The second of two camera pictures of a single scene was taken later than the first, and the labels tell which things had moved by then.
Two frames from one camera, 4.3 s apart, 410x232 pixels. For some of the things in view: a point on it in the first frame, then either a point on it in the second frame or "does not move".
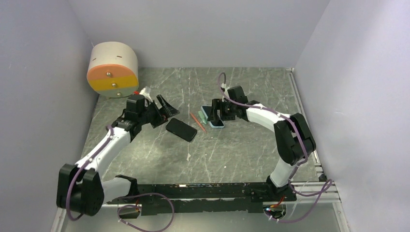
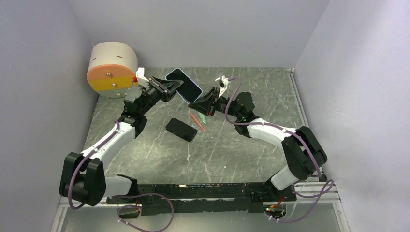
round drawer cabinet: (113, 69) does not move
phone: (216, 123) to (189, 91)
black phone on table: (181, 129) does not move
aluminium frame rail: (323, 192) does not move
